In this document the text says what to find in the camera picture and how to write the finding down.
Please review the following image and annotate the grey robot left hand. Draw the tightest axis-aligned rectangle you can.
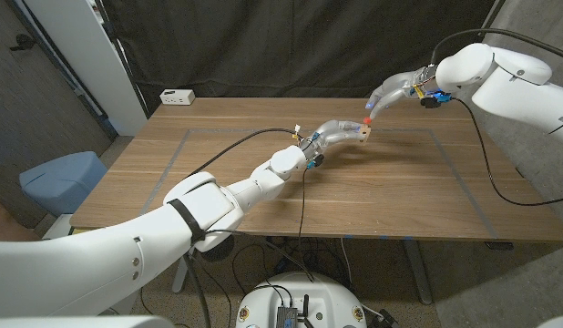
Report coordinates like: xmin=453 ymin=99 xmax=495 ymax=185
xmin=302 ymin=119 xmax=365 ymax=159

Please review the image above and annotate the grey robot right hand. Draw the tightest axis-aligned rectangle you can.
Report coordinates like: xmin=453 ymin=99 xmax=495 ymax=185
xmin=365 ymin=66 xmax=440 ymax=120

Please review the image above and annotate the black backdrop curtain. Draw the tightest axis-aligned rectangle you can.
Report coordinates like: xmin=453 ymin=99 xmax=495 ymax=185
xmin=101 ymin=0 xmax=508 ymax=115

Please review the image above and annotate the black backdrop stand pole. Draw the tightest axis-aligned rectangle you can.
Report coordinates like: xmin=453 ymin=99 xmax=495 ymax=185
xmin=93 ymin=0 xmax=151 ymax=119
xmin=479 ymin=0 xmax=508 ymax=45

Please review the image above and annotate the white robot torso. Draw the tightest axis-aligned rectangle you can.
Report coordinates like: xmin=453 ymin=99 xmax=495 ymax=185
xmin=235 ymin=272 xmax=368 ymax=328

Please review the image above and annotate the grey table leg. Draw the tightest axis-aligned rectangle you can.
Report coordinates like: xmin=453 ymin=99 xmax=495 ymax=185
xmin=402 ymin=240 xmax=434 ymax=305
xmin=171 ymin=257 xmax=189 ymax=294

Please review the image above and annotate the white power strip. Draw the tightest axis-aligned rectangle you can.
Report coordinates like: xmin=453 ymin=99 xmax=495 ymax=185
xmin=159 ymin=88 xmax=196 ymax=107

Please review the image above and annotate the round black floor fan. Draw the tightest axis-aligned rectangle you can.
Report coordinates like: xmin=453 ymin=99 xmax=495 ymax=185
xmin=201 ymin=234 xmax=235 ymax=263

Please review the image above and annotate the black antenna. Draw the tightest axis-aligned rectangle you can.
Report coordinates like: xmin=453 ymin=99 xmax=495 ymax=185
xmin=297 ymin=294 xmax=312 ymax=328

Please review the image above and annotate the grey electronics box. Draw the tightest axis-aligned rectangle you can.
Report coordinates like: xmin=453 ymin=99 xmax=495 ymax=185
xmin=275 ymin=305 xmax=300 ymax=328

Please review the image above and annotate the blue-grey stool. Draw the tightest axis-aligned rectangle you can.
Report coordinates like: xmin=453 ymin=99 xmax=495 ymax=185
xmin=19 ymin=150 xmax=108 ymax=218

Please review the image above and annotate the person's bare leg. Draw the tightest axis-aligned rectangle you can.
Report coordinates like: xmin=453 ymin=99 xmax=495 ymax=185
xmin=0 ymin=198 xmax=39 ymax=242

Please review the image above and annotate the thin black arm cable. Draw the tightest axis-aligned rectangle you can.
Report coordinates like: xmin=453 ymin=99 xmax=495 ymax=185
xmin=454 ymin=97 xmax=563 ymax=207
xmin=203 ymin=167 xmax=315 ymax=283

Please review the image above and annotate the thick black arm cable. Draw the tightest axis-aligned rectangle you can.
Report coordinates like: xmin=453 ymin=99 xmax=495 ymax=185
xmin=430 ymin=27 xmax=563 ymax=63
xmin=183 ymin=128 xmax=303 ymax=328

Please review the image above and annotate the white floor cable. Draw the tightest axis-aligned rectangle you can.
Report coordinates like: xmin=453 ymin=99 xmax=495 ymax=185
xmin=339 ymin=237 xmax=354 ymax=286

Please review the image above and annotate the black floor cable loop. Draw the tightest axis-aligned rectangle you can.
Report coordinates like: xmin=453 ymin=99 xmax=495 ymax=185
xmin=230 ymin=236 xmax=351 ymax=297

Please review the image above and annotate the black door handle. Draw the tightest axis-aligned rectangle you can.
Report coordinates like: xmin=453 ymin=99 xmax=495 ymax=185
xmin=8 ymin=34 xmax=36 ymax=51

